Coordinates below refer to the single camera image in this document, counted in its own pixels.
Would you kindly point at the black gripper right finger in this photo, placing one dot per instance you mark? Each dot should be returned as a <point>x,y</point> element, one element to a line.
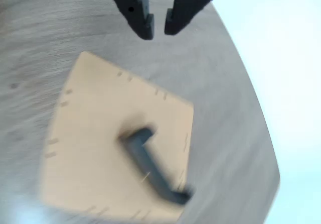
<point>190,5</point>

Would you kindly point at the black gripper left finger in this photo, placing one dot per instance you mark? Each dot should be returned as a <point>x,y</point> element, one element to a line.
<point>130,3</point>

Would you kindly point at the black U-shaped block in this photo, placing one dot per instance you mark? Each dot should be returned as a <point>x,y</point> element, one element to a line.
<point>148,163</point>

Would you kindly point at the tan square board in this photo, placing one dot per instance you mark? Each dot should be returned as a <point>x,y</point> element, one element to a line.
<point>95,133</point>

